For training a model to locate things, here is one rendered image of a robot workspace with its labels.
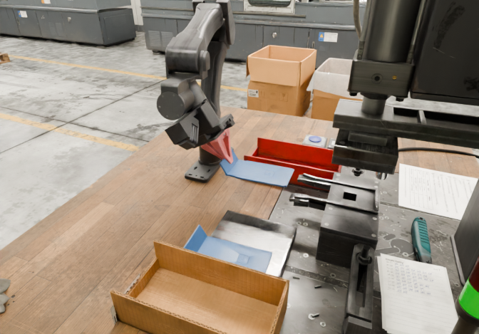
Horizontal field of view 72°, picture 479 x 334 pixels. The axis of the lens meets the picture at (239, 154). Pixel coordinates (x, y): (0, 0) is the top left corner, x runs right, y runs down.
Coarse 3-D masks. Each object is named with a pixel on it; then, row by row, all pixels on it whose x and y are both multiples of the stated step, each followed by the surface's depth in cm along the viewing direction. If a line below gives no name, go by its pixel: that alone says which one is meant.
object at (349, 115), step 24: (384, 96) 54; (336, 120) 57; (360, 120) 55; (384, 120) 54; (408, 120) 57; (432, 120) 57; (456, 120) 57; (336, 144) 56; (360, 144) 56; (384, 144) 55; (456, 144) 52; (360, 168) 55; (384, 168) 54
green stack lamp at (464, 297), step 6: (468, 282) 38; (468, 288) 38; (462, 294) 39; (468, 294) 38; (474, 294) 37; (462, 300) 39; (468, 300) 38; (474, 300) 37; (462, 306) 39; (468, 306) 38; (474, 306) 38; (468, 312) 38; (474, 312) 38
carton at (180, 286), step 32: (160, 256) 61; (192, 256) 58; (128, 288) 55; (160, 288) 59; (192, 288) 59; (224, 288) 59; (256, 288) 55; (288, 288) 52; (128, 320) 52; (160, 320) 49; (192, 320) 46; (224, 320) 53; (256, 320) 53
